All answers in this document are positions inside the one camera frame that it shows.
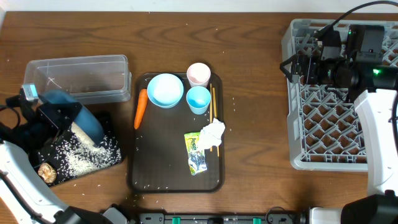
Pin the orange carrot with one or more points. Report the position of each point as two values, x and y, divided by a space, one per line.
141 107

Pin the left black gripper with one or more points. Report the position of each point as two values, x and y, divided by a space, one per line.
48 114

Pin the dark brown serving tray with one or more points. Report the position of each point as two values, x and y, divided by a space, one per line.
158 160

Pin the small light blue bowl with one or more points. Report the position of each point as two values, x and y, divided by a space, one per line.
165 90

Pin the yellow green snack wrapper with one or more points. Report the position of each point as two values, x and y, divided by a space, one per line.
196 157

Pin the large dark blue plate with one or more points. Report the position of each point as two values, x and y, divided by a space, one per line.
84 120

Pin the white rice pile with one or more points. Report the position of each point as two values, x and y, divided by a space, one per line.
84 152

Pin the black waste tray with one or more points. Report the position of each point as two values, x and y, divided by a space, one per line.
105 155

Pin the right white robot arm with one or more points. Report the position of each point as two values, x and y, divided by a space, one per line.
372 88

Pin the brown food scrap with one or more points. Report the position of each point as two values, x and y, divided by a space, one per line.
47 173

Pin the crumpled white napkin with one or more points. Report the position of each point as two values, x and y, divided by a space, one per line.
211 135

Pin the grey dishwasher rack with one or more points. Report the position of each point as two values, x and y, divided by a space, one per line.
324 132

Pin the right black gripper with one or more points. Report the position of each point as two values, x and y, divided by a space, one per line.
311 61

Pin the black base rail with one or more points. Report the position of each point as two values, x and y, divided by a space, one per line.
273 217

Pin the pink cup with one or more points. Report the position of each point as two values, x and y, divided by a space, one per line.
198 74

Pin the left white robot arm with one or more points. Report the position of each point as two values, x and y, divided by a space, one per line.
59 142

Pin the light blue cup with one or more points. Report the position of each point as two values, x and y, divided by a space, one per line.
198 99

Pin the clear plastic bin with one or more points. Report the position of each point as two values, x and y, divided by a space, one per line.
90 80

